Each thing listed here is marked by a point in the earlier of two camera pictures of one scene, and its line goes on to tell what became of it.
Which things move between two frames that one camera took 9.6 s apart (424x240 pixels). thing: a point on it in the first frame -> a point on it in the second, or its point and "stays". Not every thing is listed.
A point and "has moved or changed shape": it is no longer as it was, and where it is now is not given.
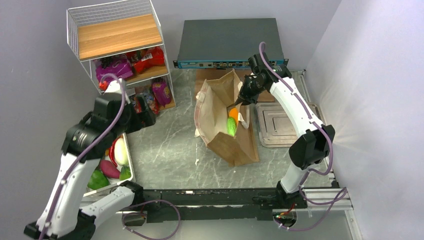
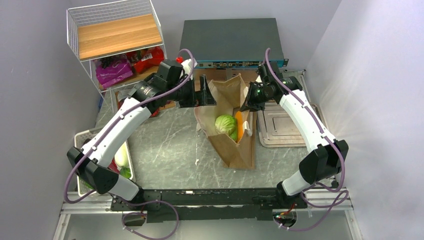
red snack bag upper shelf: x=142 y=59 stays
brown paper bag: x=217 y=96 has moved or changed shape
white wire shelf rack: x=122 y=41 stays
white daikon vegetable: x=120 y=151 stays
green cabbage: x=97 y=180 has moved or changed shape
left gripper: x=143 y=119 -> x=205 y=98
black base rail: x=215 y=205 stays
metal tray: x=275 y=127 stays
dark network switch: x=227 y=43 stays
